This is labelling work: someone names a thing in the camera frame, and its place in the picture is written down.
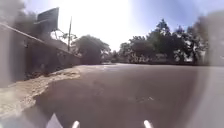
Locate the thin dark pole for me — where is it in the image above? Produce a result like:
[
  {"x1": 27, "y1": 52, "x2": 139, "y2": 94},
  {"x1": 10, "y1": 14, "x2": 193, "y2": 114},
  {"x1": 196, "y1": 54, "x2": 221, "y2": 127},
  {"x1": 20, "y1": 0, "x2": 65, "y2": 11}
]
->
[{"x1": 67, "y1": 15, "x2": 73, "y2": 53}]

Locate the grey concrete wall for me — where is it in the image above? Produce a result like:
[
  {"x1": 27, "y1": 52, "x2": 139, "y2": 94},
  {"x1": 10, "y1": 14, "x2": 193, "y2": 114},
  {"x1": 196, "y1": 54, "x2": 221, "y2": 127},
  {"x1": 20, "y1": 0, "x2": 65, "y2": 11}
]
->
[{"x1": 0, "y1": 21, "x2": 81, "y2": 85}]

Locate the grey asphalt road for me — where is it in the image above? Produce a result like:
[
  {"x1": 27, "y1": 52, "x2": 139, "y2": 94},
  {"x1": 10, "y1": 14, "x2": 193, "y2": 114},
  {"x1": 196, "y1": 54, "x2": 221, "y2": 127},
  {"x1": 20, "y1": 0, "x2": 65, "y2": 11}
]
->
[{"x1": 31, "y1": 63, "x2": 224, "y2": 128}]

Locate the dark board on stand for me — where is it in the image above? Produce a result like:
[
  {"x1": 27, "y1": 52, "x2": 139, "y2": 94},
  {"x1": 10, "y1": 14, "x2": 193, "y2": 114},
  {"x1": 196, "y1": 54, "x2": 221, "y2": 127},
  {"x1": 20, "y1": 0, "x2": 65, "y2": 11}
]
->
[{"x1": 34, "y1": 7, "x2": 61, "y2": 35}]

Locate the sandy dirt verge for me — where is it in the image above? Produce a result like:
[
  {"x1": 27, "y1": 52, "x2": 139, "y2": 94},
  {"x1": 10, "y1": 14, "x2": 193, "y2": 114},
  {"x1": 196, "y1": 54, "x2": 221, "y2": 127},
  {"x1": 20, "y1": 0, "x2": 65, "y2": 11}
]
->
[{"x1": 0, "y1": 66, "x2": 82, "y2": 120}]

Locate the row of dark trees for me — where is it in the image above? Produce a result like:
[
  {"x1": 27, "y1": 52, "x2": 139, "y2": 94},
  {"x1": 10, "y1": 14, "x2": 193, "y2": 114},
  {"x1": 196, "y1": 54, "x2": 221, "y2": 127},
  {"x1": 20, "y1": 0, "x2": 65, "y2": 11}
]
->
[{"x1": 111, "y1": 18, "x2": 215, "y2": 65}]

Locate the broad dark tree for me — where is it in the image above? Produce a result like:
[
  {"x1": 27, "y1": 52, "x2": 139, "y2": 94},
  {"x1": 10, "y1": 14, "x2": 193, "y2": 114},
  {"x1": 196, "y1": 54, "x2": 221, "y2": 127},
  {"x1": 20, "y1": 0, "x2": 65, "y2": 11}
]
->
[{"x1": 71, "y1": 34, "x2": 112, "y2": 66}]

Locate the robot's own part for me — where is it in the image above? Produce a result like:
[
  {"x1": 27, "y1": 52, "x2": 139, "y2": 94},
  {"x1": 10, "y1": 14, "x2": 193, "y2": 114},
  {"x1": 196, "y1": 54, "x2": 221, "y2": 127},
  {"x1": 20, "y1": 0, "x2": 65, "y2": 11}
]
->
[
  {"x1": 71, "y1": 120, "x2": 81, "y2": 128},
  {"x1": 143, "y1": 119, "x2": 154, "y2": 128}
]

